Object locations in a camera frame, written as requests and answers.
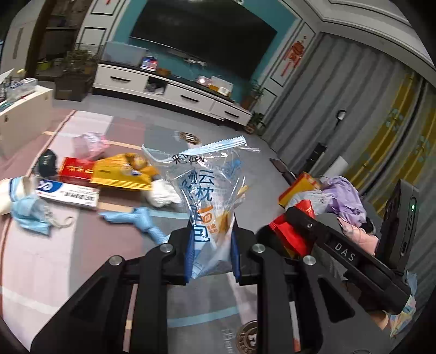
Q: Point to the clear plastic organizer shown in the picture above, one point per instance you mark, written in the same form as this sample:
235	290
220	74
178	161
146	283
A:
22	87

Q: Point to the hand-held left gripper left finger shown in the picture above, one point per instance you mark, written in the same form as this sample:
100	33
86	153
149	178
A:
189	253

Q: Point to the white television cabinet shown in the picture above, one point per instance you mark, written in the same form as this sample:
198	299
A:
136	81

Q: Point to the large black television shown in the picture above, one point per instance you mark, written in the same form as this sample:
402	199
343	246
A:
204	37

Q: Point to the black pouch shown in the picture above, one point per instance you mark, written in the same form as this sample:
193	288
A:
46	163

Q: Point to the dark wooden shelf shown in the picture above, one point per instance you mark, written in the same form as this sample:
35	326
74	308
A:
58	34

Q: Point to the red wall decoration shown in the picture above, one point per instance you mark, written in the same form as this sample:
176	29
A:
294	54

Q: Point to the grey curtain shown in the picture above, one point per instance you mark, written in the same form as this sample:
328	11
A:
333	85

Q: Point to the white board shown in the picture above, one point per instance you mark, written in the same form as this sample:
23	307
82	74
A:
338	166

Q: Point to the clear storage box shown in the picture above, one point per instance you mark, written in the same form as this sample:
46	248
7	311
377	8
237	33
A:
124	53

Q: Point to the small red blue box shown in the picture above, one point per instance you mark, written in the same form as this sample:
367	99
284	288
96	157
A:
149	64

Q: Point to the black speaker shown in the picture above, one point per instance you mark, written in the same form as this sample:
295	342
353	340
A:
316	156

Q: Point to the yellow patterned curtain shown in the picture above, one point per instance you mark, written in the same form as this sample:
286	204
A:
398	136

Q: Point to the clear blue-printed bread bag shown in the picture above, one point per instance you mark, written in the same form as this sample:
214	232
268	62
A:
207	190

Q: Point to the purple clothing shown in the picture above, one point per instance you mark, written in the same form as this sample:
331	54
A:
344	197

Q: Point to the white box on cabinet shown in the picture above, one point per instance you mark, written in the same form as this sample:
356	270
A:
218	86

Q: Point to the pink plastic bag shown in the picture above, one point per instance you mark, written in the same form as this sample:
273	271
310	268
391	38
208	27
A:
89	144

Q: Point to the white low cabinet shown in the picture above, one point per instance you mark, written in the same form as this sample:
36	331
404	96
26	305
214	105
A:
24	119

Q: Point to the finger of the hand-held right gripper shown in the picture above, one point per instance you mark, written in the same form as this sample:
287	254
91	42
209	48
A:
305	223

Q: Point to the large potted plant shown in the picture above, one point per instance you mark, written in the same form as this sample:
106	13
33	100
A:
73	78

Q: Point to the white blue toothpaste box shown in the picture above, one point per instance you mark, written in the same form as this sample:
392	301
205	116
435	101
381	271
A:
68	194

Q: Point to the person's right forearm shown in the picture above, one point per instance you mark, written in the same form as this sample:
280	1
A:
403	306

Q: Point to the white crumpled tissue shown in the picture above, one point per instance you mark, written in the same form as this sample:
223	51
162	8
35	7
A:
163	194

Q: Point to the blue face mask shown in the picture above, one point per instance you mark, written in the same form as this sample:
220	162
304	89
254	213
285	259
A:
29	216

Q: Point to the yellow shopping bag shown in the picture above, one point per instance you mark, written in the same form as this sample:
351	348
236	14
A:
296	190

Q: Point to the blue glove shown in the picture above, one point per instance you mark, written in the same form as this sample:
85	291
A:
143	219

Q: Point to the pink cloth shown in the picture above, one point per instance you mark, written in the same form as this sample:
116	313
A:
361	238

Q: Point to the small potted plant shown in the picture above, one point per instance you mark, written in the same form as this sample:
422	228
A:
253	93
255	122

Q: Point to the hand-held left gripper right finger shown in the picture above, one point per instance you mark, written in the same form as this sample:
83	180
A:
235	255

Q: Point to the yellow snack bag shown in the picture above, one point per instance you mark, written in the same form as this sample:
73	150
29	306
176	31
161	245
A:
115	173

